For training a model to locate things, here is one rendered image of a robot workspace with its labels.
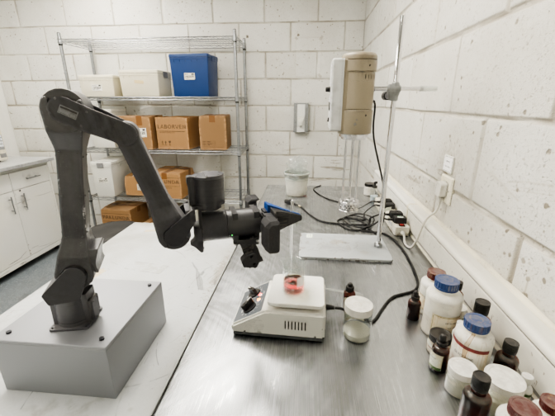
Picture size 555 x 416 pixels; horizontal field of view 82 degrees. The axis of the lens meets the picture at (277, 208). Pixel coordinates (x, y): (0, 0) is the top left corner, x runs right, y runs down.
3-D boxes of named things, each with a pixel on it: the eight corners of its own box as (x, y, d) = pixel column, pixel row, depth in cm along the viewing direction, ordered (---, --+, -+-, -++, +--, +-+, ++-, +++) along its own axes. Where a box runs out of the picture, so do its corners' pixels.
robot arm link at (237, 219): (219, 196, 70) (220, 222, 72) (233, 226, 53) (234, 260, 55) (256, 193, 72) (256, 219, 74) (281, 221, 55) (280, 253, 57)
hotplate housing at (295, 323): (231, 336, 69) (230, 304, 67) (244, 300, 82) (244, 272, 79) (334, 345, 67) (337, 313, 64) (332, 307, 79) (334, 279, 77)
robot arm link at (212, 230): (192, 257, 59) (187, 209, 56) (190, 244, 64) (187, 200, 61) (229, 252, 61) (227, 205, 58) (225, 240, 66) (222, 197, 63)
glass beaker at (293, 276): (310, 289, 72) (310, 257, 69) (299, 301, 67) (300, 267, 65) (286, 282, 74) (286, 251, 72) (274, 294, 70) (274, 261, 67)
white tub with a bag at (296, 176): (311, 196, 171) (313, 157, 164) (286, 198, 169) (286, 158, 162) (305, 190, 184) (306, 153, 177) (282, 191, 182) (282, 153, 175)
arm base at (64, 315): (48, 332, 55) (40, 302, 53) (67, 309, 61) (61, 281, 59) (91, 329, 56) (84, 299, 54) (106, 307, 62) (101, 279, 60)
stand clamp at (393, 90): (349, 101, 95) (351, 82, 93) (345, 101, 106) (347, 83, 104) (437, 101, 93) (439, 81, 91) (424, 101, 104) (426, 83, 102)
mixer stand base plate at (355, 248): (298, 258, 103) (298, 256, 103) (300, 234, 122) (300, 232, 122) (393, 262, 101) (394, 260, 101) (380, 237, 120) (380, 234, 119)
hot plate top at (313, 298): (266, 306, 67) (266, 302, 66) (274, 276, 78) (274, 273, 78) (324, 310, 65) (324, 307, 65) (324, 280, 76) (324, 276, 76)
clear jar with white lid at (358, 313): (374, 343, 67) (378, 311, 65) (346, 345, 67) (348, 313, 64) (364, 324, 73) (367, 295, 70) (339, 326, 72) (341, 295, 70)
